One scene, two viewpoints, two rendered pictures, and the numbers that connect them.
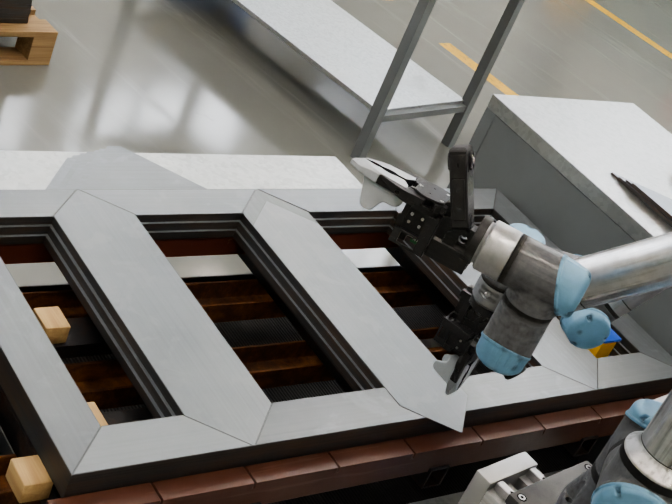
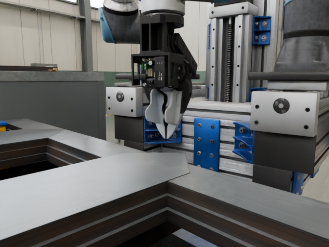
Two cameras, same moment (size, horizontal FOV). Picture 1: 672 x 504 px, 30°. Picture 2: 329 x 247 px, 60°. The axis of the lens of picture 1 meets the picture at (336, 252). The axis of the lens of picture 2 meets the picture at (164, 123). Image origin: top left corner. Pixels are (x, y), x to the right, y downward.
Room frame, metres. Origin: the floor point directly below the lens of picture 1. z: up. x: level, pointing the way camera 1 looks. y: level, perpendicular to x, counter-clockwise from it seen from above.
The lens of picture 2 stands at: (1.96, 0.22, 1.02)
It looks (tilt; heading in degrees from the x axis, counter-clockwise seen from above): 9 degrees down; 272
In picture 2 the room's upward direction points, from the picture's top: straight up
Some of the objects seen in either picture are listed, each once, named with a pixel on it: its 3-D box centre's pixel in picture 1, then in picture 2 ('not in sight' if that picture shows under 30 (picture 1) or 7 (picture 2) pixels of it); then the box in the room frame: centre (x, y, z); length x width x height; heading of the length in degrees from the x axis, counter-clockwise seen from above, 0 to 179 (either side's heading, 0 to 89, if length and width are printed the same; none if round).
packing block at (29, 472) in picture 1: (29, 478); not in sight; (1.45, 0.29, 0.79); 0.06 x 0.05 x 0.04; 46
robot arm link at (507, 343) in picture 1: (515, 327); not in sight; (1.55, -0.28, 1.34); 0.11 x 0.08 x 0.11; 170
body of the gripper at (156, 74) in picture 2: (472, 324); (161, 54); (1.99, -0.28, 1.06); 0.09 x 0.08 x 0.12; 67
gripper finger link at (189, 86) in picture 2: (464, 361); (178, 89); (1.96, -0.30, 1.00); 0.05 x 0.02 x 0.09; 157
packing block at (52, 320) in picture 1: (49, 325); not in sight; (1.82, 0.42, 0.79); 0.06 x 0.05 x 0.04; 46
